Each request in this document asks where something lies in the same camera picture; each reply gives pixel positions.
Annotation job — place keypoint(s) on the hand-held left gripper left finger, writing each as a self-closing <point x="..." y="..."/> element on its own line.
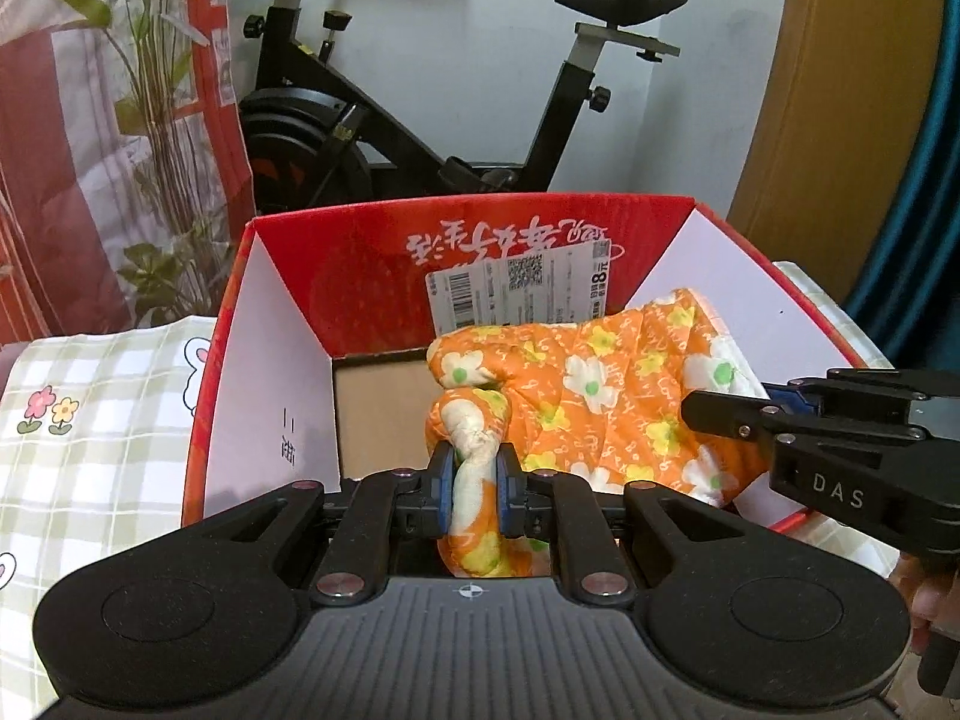
<point x="445" y="491"/>

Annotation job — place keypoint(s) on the black exercise bike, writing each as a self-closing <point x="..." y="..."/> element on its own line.
<point x="420" y="127"/>

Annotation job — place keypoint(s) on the person's right hand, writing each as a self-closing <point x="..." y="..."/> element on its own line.
<point x="916" y="600"/>

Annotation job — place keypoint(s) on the red cardboard box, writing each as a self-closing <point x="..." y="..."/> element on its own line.
<point x="375" y="277"/>

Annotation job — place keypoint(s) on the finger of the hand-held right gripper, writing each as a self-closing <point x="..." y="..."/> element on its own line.
<point x="735" y="416"/>
<point x="870" y="384"/>

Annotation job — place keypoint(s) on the checked cartoon blanket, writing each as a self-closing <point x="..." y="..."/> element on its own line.
<point x="97" y="427"/>

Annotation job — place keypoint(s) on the orange floral oven mitt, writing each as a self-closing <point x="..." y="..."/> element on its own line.
<point x="600" y="390"/>

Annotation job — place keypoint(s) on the wooden door panel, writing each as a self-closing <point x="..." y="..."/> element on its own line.
<point x="840" y="105"/>

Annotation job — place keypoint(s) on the printed backdrop cloth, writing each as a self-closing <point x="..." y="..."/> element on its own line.
<point x="90" y="127"/>

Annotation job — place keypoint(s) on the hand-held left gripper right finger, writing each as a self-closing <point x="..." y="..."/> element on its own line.
<point x="506" y="491"/>

